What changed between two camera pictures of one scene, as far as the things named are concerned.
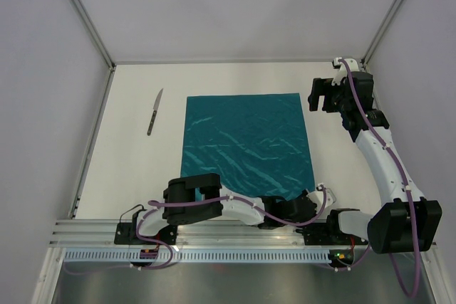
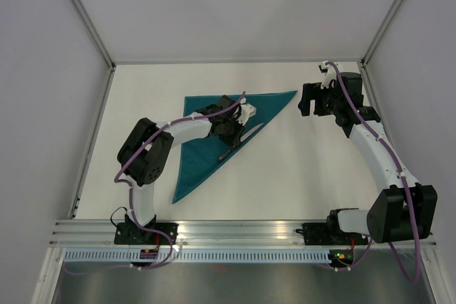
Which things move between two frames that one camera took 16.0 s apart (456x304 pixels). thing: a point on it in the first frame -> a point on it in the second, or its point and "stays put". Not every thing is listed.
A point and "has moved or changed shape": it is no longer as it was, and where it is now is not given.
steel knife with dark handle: x=155 y=107 -> x=242 y=139
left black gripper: x=304 y=193 -> x=234 y=140
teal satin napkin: x=257 y=144 has moved or changed shape
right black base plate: x=328 y=233 stays put
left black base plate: x=126 y=233 stays put
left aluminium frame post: x=82 y=11 stays put
